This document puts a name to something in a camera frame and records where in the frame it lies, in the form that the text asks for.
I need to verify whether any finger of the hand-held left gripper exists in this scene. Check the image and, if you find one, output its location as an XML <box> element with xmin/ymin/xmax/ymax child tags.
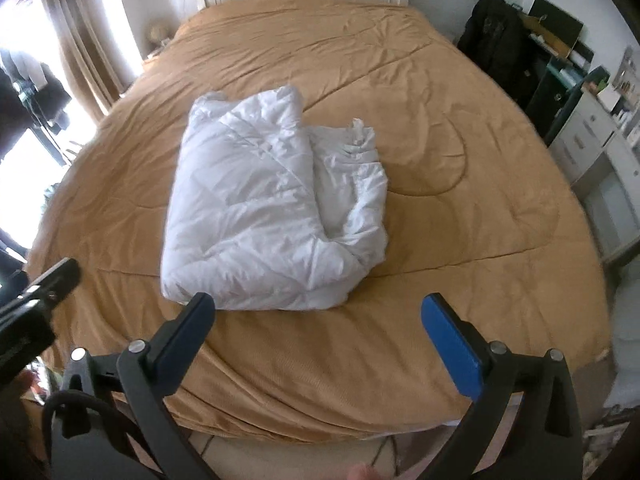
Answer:
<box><xmin>0</xmin><ymin>258</ymin><xmax>81</xmax><ymax>318</ymax></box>

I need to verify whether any person's bare foot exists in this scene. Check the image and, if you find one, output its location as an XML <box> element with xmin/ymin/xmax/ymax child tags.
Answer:
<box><xmin>347</xmin><ymin>462</ymin><xmax>386</xmax><ymax>480</ymax></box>

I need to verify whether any black cable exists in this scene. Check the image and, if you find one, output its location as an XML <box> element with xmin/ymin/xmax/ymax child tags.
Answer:
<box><xmin>42</xmin><ymin>390</ymin><xmax>156</xmax><ymax>466</ymax></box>

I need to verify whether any bed with mustard cover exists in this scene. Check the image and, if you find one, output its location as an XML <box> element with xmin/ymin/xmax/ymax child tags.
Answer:
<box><xmin>27</xmin><ymin>0</ymin><xmax>613</xmax><ymax>443</ymax></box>

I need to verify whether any dark green desk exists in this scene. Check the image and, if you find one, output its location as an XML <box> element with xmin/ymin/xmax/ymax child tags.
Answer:
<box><xmin>525</xmin><ymin>42</ymin><xmax>596</xmax><ymax>136</ymax></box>

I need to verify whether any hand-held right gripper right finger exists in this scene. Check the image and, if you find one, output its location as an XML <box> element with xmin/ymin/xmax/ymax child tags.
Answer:
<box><xmin>421</xmin><ymin>292</ymin><xmax>586</xmax><ymax>480</ymax></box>

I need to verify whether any beige curtain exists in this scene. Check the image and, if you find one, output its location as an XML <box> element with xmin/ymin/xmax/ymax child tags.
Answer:
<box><xmin>47</xmin><ymin>0</ymin><xmax>126</xmax><ymax>121</ymax></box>

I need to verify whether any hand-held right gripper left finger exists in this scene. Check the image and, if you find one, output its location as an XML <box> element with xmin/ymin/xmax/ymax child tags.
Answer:
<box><xmin>42</xmin><ymin>291</ymin><xmax>217</xmax><ymax>480</ymax></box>

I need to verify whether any black backpack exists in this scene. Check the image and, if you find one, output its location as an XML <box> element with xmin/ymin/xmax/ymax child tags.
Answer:
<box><xmin>457</xmin><ymin>0</ymin><xmax>538</xmax><ymax>106</ymax></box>

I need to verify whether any white puffer jacket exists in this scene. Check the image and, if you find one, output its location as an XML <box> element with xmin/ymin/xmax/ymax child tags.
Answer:
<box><xmin>161</xmin><ymin>85</ymin><xmax>391</xmax><ymax>311</ymax></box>

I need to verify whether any black flat panel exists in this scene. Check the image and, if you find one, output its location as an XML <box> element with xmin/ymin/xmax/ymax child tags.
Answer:
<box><xmin>527</xmin><ymin>0</ymin><xmax>585</xmax><ymax>58</ymax></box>

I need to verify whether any hanging black coat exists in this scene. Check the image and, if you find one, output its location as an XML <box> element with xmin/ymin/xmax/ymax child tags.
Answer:
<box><xmin>0</xmin><ymin>50</ymin><xmax>73</xmax><ymax>136</ymax></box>

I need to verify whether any white drawer cabinet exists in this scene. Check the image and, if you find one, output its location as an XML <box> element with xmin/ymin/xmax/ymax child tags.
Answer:
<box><xmin>547</xmin><ymin>92</ymin><xmax>640</xmax><ymax>261</ymax></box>

